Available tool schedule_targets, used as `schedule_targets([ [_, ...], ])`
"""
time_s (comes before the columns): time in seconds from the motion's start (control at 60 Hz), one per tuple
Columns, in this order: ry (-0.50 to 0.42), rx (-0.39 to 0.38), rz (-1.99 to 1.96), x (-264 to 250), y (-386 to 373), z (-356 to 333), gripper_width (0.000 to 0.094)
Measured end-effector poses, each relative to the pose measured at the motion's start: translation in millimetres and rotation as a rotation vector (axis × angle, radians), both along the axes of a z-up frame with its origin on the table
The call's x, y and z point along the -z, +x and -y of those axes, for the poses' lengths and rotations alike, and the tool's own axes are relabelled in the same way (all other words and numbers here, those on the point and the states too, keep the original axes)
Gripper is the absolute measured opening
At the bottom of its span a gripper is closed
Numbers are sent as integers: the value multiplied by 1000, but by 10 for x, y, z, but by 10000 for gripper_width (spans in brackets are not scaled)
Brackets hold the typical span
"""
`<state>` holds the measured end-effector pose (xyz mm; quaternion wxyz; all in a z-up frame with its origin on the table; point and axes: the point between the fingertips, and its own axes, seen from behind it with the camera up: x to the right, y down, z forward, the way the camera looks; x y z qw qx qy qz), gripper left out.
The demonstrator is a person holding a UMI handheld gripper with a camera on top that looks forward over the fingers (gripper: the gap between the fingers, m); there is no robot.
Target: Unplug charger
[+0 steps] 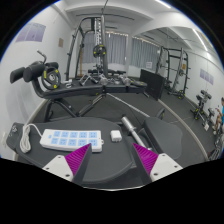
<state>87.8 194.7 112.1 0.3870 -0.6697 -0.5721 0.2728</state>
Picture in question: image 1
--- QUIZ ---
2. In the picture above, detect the white power strip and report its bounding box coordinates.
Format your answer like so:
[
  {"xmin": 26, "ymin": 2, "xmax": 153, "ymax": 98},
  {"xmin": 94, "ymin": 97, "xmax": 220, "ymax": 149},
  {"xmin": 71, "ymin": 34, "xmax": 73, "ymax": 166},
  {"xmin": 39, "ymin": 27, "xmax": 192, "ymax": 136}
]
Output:
[{"xmin": 39, "ymin": 128, "xmax": 105, "ymax": 154}]

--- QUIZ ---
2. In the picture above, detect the small purple wall poster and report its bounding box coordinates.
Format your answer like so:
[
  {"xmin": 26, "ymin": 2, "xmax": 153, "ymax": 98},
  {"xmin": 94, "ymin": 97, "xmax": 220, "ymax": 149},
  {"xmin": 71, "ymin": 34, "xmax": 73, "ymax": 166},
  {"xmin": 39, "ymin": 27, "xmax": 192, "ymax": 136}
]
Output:
[{"xmin": 199, "ymin": 68, "xmax": 215, "ymax": 84}]

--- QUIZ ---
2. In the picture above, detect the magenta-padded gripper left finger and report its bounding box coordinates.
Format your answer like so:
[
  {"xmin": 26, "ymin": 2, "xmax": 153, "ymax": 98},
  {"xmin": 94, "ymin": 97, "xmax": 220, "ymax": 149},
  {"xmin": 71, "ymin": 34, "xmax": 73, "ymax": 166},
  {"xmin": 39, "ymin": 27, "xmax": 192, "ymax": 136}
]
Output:
[{"xmin": 42, "ymin": 143, "xmax": 93, "ymax": 185}]

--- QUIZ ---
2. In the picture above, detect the white charger block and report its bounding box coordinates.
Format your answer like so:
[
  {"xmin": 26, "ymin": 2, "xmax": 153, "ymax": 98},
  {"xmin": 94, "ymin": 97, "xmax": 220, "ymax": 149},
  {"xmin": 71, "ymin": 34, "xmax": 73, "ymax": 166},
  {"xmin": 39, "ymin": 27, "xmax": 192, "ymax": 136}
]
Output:
[{"xmin": 110, "ymin": 129, "xmax": 123, "ymax": 144}]

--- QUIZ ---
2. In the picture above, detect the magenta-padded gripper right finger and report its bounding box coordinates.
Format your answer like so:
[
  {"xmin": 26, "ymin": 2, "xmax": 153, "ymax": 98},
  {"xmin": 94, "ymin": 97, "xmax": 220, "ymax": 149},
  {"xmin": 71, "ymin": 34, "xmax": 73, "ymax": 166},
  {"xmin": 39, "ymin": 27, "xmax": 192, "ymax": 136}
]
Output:
[{"xmin": 132, "ymin": 142, "xmax": 184, "ymax": 184}]

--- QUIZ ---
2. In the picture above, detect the silver steel barbell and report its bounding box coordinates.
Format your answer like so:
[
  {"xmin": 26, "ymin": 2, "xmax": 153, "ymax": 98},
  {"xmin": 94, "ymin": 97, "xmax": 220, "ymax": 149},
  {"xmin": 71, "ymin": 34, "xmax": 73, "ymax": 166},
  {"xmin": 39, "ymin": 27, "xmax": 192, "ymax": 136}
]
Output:
[{"xmin": 106, "ymin": 93, "xmax": 149, "ymax": 151}]

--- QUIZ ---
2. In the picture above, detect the black weight bench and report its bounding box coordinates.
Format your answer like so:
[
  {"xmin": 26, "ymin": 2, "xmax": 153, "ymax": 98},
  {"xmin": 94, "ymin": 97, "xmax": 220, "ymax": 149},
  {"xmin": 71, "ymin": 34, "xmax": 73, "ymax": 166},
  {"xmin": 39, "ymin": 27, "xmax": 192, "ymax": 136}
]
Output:
[{"xmin": 9, "ymin": 60, "xmax": 148, "ymax": 118}]

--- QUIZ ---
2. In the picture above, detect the black yellow-marked weight plate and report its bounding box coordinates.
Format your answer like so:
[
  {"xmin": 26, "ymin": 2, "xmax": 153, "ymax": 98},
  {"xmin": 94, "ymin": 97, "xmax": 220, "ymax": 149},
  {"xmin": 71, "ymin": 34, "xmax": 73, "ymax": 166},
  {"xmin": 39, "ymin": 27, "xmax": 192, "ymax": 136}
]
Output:
[{"xmin": 40, "ymin": 66, "xmax": 62, "ymax": 91}]

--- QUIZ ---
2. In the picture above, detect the white coiled power cable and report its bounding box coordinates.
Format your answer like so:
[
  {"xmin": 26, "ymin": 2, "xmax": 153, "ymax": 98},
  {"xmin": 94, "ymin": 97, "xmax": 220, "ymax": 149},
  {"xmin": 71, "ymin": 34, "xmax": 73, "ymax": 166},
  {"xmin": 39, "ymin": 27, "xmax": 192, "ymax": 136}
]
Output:
[{"xmin": 19, "ymin": 123, "xmax": 44, "ymax": 154}]

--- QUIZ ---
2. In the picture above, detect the grey window curtain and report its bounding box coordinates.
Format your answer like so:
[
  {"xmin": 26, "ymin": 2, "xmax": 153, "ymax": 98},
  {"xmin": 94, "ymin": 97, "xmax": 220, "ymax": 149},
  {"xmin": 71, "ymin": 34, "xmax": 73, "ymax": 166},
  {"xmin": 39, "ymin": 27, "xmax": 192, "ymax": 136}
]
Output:
[
  {"xmin": 130, "ymin": 37, "xmax": 160, "ymax": 70},
  {"xmin": 81, "ymin": 31, "xmax": 128, "ymax": 66}
]

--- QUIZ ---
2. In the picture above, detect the black power rack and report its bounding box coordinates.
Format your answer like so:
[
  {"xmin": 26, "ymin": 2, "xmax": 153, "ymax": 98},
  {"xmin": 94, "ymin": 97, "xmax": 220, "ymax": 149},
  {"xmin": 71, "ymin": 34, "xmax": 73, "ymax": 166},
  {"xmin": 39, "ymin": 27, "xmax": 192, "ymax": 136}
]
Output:
[{"xmin": 65, "ymin": 15, "xmax": 111, "ymax": 81}]

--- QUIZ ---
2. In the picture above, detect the ceiling light strip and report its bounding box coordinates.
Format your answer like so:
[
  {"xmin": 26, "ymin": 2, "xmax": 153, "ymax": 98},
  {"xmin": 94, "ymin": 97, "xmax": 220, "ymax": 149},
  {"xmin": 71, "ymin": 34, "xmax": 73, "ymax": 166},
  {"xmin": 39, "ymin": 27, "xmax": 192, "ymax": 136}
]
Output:
[
  {"xmin": 154, "ymin": 0, "xmax": 173, "ymax": 9},
  {"xmin": 192, "ymin": 29, "xmax": 208, "ymax": 51}
]

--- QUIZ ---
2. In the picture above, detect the bunch of keys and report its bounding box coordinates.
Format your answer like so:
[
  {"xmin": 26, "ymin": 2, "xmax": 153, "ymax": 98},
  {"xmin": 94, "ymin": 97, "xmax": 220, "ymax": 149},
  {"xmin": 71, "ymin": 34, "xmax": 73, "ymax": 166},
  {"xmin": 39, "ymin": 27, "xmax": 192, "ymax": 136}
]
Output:
[{"xmin": 9, "ymin": 123, "xmax": 19, "ymax": 134}]

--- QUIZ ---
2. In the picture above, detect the black box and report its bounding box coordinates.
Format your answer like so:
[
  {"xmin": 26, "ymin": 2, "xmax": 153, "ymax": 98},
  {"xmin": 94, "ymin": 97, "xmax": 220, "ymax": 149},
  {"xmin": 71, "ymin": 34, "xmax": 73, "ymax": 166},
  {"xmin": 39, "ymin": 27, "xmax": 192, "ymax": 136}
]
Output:
[{"xmin": 139, "ymin": 68, "xmax": 167, "ymax": 101}]

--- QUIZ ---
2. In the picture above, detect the black yellow exercise machine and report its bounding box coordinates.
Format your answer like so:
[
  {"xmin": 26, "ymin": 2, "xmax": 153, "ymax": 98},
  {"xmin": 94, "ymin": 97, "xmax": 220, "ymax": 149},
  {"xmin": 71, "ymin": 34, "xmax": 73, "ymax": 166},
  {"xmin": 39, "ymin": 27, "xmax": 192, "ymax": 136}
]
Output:
[{"xmin": 190, "ymin": 89, "xmax": 213, "ymax": 121}]

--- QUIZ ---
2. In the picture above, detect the black squat rack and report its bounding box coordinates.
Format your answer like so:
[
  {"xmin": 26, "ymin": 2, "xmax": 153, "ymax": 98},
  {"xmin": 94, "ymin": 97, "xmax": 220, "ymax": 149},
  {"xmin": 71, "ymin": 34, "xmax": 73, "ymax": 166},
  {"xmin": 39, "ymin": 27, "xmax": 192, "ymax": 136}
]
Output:
[{"xmin": 156, "ymin": 46, "xmax": 190, "ymax": 100}]

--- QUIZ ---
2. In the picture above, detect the small black weight plate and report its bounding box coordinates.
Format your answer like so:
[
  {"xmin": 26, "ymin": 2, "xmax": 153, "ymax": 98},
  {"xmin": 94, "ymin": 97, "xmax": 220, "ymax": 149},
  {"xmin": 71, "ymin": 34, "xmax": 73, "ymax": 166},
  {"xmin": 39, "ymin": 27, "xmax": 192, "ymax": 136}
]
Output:
[{"xmin": 92, "ymin": 44, "xmax": 108, "ymax": 58}]

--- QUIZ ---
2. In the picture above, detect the person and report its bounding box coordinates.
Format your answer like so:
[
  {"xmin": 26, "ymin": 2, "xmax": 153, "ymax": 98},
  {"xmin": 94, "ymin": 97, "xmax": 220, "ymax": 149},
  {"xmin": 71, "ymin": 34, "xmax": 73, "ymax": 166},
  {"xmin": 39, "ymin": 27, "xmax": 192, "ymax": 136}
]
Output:
[{"xmin": 212, "ymin": 96, "xmax": 224, "ymax": 136}]

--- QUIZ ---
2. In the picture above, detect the chrome dumbbells group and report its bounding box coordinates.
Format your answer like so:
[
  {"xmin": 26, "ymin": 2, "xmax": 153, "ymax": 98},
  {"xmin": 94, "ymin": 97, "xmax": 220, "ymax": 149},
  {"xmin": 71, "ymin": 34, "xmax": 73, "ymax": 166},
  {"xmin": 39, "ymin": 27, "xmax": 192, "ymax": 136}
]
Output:
[{"xmin": 88, "ymin": 69, "xmax": 133, "ymax": 86}]

